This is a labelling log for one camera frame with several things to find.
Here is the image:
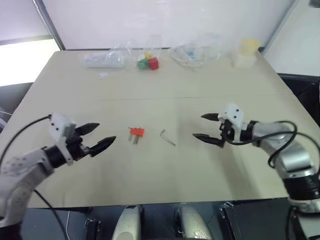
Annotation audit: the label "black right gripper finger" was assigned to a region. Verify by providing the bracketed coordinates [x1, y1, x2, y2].
[192, 133, 225, 149]
[200, 112, 221, 122]

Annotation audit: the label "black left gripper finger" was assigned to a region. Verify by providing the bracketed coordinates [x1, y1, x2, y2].
[88, 135, 117, 158]
[74, 122, 101, 137]

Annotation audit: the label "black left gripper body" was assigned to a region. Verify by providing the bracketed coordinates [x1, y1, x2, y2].
[65, 126, 93, 161]

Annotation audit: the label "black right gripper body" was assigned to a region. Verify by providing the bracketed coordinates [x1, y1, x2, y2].
[218, 119, 237, 145]

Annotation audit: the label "crumpled clear plastic bag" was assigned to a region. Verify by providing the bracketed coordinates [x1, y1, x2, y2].
[169, 31, 226, 71]

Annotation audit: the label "clear plastic bag with tray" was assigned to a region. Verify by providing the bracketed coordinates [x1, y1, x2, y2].
[80, 40, 134, 70]

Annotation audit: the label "red cube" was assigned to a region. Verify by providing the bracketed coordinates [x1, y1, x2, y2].
[147, 56, 160, 71]

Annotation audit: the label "yellow plastic container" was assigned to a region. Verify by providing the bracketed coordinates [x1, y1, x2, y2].
[239, 37, 261, 59]

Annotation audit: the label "grey rounded robot leg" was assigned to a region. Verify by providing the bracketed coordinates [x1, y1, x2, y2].
[110, 204, 145, 240]
[174, 203, 214, 240]

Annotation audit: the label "green cube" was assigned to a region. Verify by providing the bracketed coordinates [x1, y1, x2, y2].
[137, 58, 149, 71]

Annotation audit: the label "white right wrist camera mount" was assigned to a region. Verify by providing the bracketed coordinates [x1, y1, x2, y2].
[217, 102, 247, 142]

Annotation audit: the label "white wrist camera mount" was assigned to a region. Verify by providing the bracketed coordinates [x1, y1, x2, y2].
[48, 112, 77, 166]
[217, 102, 247, 142]

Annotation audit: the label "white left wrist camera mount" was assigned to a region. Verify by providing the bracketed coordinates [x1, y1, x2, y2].
[48, 112, 77, 166]

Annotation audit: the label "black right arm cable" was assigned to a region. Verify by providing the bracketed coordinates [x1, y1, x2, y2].
[223, 121, 320, 169]

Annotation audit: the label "black metal bracket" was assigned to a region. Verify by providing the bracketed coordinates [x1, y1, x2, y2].
[84, 218, 102, 240]
[219, 200, 251, 240]

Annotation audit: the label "dark window frame post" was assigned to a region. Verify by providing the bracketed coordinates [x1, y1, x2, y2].
[259, 0, 301, 55]
[40, 0, 67, 51]

